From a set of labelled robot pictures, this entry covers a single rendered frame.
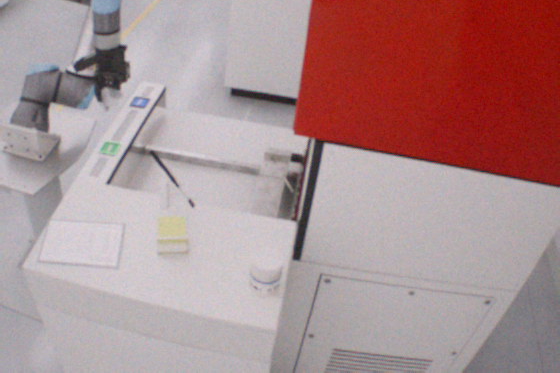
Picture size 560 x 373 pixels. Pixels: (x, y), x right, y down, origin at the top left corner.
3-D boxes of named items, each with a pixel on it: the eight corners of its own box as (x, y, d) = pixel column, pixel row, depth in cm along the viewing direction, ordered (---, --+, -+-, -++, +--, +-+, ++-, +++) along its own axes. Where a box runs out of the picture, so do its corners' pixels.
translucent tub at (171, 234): (186, 234, 129) (186, 214, 125) (188, 257, 124) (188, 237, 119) (156, 234, 128) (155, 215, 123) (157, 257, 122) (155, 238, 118)
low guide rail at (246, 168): (297, 178, 173) (298, 171, 171) (296, 182, 172) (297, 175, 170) (148, 151, 175) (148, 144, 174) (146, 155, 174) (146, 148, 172)
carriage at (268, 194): (289, 162, 174) (290, 155, 172) (271, 244, 145) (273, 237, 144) (265, 158, 174) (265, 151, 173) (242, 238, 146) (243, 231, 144)
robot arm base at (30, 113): (2, 122, 159) (8, 93, 160) (20, 126, 174) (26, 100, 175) (38, 130, 159) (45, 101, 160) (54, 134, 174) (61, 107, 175)
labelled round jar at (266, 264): (281, 276, 122) (286, 249, 116) (276, 299, 117) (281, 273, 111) (251, 271, 123) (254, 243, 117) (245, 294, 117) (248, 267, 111)
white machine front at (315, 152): (324, 105, 210) (340, 13, 185) (299, 261, 146) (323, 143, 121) (316, 104, 210) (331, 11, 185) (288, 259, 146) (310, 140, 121)
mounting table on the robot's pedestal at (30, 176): (-43, 194, 164) (-53, 167, 156) (18, 127, 199) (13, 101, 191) (53, 228, 160) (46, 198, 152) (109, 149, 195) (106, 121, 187)
